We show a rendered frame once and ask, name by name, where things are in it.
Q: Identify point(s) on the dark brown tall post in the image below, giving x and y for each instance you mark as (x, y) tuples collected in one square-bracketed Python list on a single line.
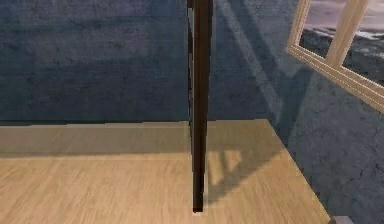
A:
[(201, 100)]

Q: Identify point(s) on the light wooden framed window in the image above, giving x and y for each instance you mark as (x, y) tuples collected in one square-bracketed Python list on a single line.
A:
[(336, 68)]

